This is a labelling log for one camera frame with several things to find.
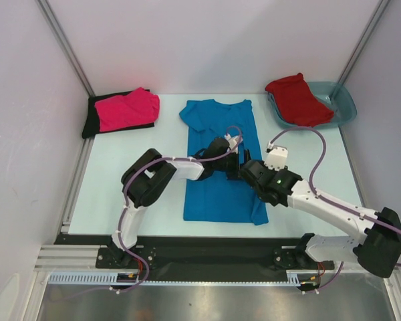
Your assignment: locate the blue t shirt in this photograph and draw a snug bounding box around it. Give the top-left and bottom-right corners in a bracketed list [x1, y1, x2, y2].
[180, 100, 269, 225]

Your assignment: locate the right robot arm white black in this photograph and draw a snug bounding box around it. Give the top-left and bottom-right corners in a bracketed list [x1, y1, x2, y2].
[239, 160, 401, 278]

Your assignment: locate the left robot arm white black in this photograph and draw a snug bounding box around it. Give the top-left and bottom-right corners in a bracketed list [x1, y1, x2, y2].
[110, 134, 252, 268]

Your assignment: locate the red t shirt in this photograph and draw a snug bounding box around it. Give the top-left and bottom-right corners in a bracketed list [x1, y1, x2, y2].
[265, 73, 334, 127]

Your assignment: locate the pink folded t shirt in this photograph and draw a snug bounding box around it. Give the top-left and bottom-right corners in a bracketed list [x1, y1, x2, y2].
[94, 88, 160, 133]

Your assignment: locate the teal plastic basin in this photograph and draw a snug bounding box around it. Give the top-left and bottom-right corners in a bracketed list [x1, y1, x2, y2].
[267, 81, 358, 131]

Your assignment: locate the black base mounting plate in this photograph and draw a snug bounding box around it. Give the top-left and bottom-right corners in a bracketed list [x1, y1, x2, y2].
[53, 233, 378, 282]

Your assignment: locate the black folded t shirt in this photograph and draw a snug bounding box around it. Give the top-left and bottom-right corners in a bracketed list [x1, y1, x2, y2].
[82, 91, 153, 139]

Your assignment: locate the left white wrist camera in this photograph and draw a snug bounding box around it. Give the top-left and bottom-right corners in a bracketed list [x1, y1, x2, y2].
[225, 134, 243, 152]

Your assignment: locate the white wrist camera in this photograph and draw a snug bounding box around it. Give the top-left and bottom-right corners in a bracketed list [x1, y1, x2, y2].
[225, 134, 243, 152]
[264, 141, 288, 171]

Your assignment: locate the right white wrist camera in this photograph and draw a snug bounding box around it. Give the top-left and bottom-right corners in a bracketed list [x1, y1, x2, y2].
[264, 141, 288, 171]

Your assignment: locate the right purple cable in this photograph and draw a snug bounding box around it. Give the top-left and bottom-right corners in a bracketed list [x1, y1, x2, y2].
[265, 126, 401, 295]

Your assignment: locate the purple cable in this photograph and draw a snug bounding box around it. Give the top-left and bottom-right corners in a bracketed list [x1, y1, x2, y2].
[265, 126, 401, 295]
[116, 125, 244, 296]

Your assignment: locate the white slotted cable duct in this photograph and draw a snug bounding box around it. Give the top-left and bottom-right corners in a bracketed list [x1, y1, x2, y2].
[48, 272, 319, 287]

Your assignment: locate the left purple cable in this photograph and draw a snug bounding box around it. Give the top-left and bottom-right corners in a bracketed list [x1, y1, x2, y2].
[116, 125, 244, 296]

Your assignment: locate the right aluminium corner post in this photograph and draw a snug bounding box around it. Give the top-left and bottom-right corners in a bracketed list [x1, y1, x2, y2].
[337, 0, 393, 86]

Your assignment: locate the aluminium corner post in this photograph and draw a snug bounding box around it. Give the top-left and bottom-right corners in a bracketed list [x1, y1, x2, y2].
[35, 0, 95, 97]
[337, 0, 393, 86]

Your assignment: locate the left aluminium corner post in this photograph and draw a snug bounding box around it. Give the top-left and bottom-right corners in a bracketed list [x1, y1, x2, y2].
[35, 0, 95, 97]

